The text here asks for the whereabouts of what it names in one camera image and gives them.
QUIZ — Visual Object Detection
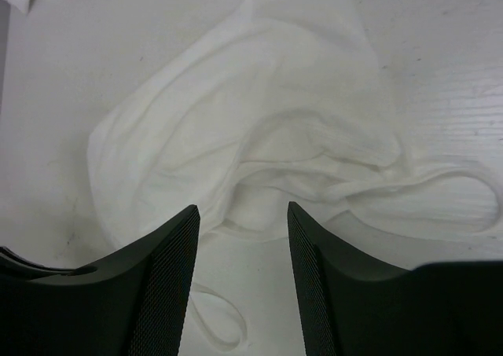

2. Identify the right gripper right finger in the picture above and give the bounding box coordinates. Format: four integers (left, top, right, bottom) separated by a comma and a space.
287, 202, 502, 355

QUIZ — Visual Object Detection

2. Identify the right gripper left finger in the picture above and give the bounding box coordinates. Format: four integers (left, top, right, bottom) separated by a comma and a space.
1, 205, 200, 355

